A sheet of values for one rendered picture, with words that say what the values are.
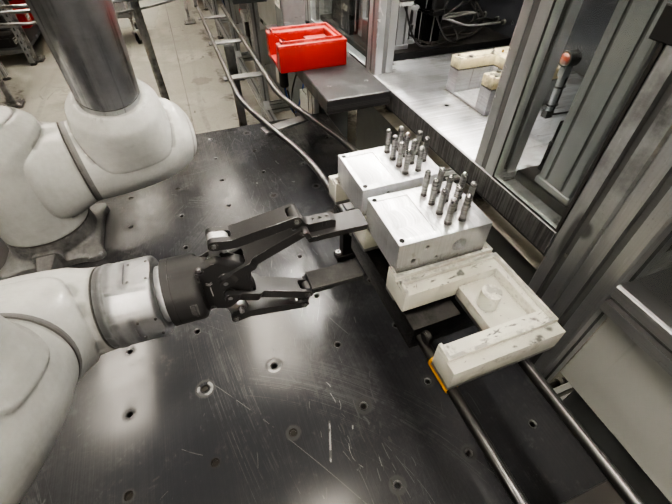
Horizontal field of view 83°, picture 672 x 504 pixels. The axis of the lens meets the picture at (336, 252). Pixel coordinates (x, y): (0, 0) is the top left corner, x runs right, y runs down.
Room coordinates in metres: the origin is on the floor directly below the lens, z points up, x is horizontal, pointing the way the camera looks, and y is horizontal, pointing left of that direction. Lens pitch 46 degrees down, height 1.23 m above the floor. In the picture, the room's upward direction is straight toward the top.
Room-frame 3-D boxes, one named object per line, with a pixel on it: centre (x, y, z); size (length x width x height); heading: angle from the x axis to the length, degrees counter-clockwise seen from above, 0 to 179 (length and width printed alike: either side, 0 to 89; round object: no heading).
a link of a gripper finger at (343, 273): (0.32, 0.00, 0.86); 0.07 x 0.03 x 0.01; 109
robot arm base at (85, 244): (0.55, 0.57, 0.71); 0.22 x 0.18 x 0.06; 21
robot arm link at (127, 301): (0.25, 0.21, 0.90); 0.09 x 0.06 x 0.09; 19
